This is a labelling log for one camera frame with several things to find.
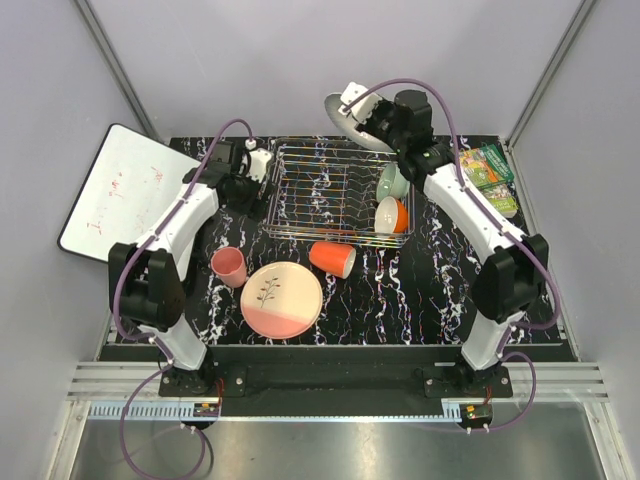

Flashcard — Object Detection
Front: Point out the pale green bowl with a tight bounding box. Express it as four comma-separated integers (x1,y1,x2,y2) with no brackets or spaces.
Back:
376,162,411,203

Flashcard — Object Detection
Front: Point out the white scalloped plate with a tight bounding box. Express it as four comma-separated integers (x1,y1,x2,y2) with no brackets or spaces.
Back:
324,93,393,153

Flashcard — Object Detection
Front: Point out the white and orange bowl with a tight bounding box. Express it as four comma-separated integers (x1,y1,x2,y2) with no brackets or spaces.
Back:
374,196,409,235

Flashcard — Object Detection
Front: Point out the chrome wire dish rack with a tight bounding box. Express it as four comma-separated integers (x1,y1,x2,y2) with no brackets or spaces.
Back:
263,137,415,248

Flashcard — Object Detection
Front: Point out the pink plastic cup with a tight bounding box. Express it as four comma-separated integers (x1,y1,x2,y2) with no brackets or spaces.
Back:
211,247,248,288

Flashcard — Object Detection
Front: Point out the pink plate with twig motif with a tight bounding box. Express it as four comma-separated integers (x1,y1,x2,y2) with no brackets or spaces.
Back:
240,261,323,340

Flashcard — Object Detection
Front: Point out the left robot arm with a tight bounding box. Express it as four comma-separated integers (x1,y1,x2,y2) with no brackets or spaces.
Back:
108,140,274,396

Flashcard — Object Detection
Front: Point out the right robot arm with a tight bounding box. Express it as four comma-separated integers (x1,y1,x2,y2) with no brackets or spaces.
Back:
354,90,549,397

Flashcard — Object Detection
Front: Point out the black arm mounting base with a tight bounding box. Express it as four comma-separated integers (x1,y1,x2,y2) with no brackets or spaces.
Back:
159,346,513,419

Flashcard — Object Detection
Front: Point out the upper green book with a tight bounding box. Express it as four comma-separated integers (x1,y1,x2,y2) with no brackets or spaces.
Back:
459,145,514,190

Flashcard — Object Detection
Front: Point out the green book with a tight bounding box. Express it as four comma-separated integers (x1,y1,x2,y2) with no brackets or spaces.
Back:
459,145,514,190
483,184,518,219

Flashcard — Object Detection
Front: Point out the white dry-erase board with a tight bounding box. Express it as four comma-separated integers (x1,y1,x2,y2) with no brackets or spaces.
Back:
58,124,199,262

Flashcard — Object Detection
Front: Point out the lower green book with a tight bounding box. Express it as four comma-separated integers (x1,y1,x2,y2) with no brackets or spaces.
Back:
483,184,518,219

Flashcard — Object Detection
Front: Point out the orange mug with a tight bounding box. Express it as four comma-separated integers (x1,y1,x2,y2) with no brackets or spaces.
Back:
309,242,356,279

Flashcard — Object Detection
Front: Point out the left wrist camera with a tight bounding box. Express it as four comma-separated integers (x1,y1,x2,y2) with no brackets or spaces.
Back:
242,148,273,184

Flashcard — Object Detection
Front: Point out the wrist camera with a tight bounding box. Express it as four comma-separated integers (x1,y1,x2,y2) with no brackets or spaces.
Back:
338,82,383,123
242,148,273,184

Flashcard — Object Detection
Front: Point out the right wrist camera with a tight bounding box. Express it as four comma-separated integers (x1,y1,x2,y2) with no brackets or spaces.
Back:
338,82,383,123

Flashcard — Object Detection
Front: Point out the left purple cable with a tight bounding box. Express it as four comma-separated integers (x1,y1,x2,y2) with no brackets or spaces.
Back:
112,118,259,477

